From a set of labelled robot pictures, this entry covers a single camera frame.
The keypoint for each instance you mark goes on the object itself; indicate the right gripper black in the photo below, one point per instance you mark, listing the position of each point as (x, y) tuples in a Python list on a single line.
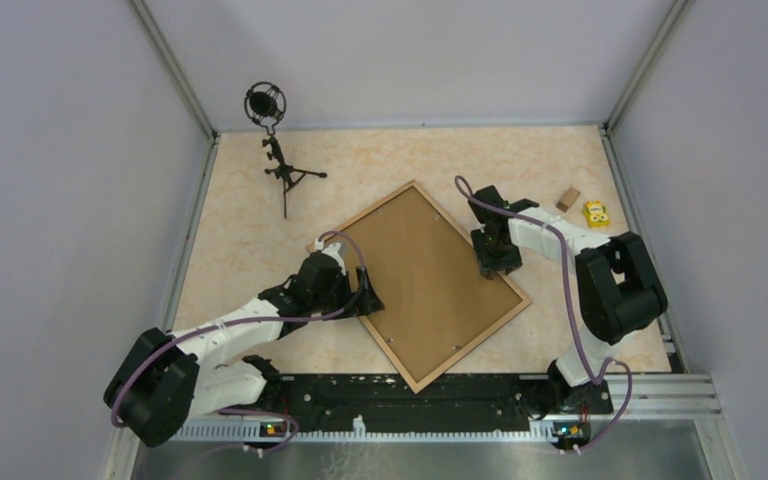
[(488, 264)]

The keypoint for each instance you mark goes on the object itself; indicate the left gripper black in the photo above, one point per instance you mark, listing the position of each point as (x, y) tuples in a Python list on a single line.
[(369, 302)]

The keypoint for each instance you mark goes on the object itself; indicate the wooden picture frame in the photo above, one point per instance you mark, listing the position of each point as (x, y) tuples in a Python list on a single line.
[(420, 285)]

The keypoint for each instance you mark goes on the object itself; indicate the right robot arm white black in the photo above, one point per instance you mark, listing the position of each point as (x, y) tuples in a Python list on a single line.
[(611, 287)]

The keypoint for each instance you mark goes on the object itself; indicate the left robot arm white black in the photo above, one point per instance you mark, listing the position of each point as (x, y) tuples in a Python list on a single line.
[(168, 378)]

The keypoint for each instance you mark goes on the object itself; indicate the small brown wooden block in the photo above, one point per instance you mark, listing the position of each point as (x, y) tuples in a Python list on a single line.
[(568, 199)]

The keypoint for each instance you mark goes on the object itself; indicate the small yellow toy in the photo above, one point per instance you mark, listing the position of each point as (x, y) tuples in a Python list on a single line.
[(596, 214)]

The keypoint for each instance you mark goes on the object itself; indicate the black microphone on tripod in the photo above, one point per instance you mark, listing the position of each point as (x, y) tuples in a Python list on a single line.
[(265, 105)]

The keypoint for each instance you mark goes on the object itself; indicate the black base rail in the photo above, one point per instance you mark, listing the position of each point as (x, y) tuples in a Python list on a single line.
[(452, 403)]

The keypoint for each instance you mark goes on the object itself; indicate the white cable duct strip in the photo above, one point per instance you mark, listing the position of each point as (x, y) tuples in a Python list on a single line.
[(250, 431)]

